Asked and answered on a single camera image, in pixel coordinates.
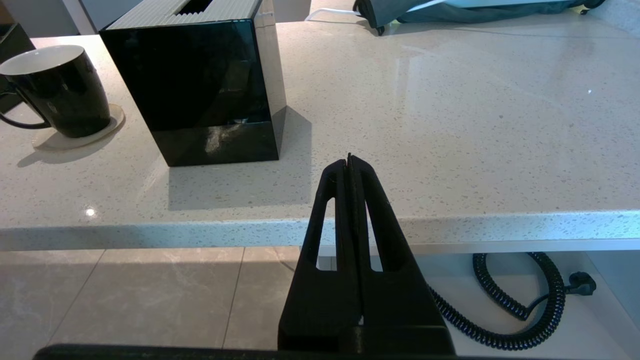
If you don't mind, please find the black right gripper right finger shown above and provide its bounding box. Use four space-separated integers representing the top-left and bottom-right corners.
348 153 457 355

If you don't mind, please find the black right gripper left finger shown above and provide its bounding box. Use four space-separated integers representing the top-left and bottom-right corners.
278 158 362 353

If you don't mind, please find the black tissue box white lid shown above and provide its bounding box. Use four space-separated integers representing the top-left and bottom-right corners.
99 0 288 168

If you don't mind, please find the round translucent coaster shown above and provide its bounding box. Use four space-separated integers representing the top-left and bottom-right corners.
32 103 126 151

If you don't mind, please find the black mug white inside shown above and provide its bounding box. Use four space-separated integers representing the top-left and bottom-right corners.
0 45 112 139

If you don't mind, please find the black coiled cable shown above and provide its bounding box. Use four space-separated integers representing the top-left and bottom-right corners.
429 252 597 351

